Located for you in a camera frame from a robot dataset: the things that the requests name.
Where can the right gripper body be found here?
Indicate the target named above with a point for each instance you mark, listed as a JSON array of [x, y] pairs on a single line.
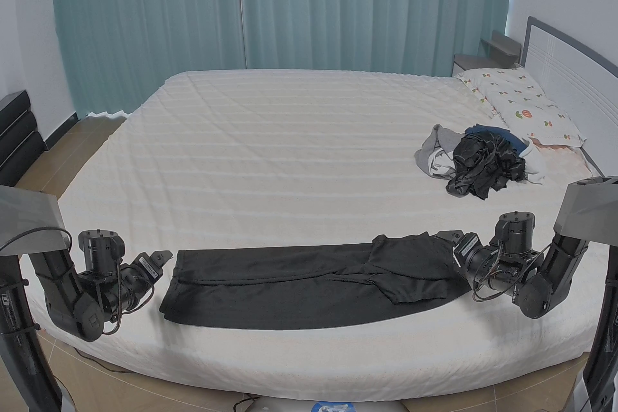
[[468, 250]]

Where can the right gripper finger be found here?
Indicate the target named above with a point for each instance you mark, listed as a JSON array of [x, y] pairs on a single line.
[[451, 236]]

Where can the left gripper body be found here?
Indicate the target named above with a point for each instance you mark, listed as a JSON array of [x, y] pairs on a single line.
[[147, 267]]

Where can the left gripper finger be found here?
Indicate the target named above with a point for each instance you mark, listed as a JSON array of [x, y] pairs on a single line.
[[161, 256]]

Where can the black T-shirt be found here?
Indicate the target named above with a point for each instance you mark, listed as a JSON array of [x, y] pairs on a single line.
[[299, 289]]

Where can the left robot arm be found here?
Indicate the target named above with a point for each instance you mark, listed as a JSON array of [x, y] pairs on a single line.
[[58, 279]]

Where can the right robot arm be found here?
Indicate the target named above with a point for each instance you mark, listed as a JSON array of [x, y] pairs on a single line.
[[536, 289]]

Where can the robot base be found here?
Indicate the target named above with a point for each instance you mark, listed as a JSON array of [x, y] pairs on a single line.
[[328, 406]]

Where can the pile of clothes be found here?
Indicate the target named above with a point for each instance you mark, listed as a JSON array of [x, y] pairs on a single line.
[[483, 159]]

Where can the white printed pillow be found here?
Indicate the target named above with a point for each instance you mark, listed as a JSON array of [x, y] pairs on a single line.
[[524, 103]]

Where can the bed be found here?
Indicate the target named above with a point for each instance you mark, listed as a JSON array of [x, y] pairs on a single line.
[[289, 149]]

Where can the black chest of drawers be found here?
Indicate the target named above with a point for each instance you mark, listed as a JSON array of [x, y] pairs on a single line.
[[14, 132]]

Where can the grey bedside table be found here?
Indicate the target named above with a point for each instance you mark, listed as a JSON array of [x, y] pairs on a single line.
[[501, 46]]

